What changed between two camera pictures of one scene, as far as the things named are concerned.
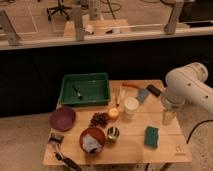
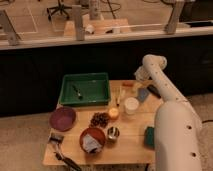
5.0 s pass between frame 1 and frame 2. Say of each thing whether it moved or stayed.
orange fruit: stayed
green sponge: stayed
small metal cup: stayed
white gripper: moved
